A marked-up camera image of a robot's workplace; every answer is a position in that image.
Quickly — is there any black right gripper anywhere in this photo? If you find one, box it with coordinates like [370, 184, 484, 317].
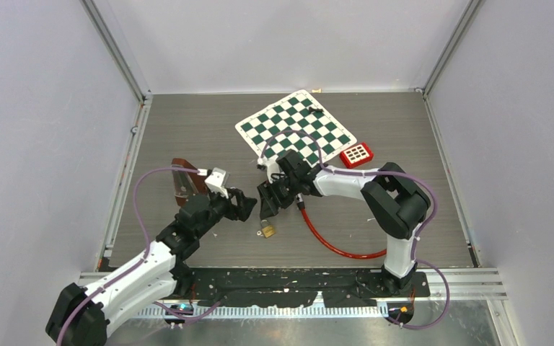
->
[258, 174, 301, 220]

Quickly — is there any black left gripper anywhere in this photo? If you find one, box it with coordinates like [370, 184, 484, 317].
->
[195, 187, 255, 239]

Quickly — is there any red cable lock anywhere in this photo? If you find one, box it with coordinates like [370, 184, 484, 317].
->
[295, 194, 387, 260]

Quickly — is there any brass padlock with long shackle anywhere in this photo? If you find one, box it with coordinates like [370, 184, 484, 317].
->
[257, 219, 276, 239]

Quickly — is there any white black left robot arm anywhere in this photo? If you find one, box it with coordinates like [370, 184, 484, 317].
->
[45, 188, 258, 345]

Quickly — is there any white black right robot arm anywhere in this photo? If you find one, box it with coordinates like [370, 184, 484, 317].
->
[257, 150, 437, 296]

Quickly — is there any green white chess mat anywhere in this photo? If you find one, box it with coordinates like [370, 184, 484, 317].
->
[235, 89, 357, 167]

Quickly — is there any red white grid block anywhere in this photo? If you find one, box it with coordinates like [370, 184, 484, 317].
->
[339, 142, 374, 169]

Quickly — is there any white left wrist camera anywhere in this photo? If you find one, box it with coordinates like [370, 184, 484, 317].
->
[205, 167, 229, 198]

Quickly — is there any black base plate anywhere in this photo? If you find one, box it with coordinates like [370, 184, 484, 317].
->
[171, 268, 430, 308]

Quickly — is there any left aluminium frame post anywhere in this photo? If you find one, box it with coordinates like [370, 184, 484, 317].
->
[80, 0, 148, 105]

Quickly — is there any aluminium corner frame post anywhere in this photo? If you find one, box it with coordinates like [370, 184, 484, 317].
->
[415, 0, 485, 100]

